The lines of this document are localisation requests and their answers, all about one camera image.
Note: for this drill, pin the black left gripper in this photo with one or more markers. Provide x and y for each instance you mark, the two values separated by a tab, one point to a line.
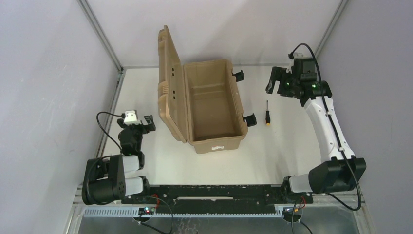
141	126

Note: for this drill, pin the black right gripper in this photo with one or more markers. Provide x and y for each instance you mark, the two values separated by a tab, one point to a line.
281	82

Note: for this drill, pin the black yellow handled screwdriver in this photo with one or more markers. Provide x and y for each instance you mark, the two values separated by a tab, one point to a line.
267	114

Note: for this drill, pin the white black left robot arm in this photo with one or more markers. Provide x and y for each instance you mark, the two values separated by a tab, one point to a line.
104	179

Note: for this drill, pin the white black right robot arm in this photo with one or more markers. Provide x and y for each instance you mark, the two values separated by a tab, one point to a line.
340	170

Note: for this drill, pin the tan plastic toolbox bin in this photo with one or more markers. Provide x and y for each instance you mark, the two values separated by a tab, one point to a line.
199	102

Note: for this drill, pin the black far toolbox latch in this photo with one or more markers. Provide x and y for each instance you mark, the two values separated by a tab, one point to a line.
239	76

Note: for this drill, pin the black toolbox latch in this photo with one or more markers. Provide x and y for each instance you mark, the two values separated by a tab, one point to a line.
239	76
250	120

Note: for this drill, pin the black near toolbox latch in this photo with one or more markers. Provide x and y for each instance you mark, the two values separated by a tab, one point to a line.
250	120

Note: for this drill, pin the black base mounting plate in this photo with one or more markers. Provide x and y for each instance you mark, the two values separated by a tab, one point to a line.
219	198

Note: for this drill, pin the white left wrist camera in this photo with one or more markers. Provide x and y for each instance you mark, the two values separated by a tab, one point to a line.
130	117

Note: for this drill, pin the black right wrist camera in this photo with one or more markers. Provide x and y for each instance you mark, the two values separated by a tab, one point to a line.
301	64

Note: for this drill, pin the grey slotted cable duct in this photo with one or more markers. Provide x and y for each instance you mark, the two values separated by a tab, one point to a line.
137	211

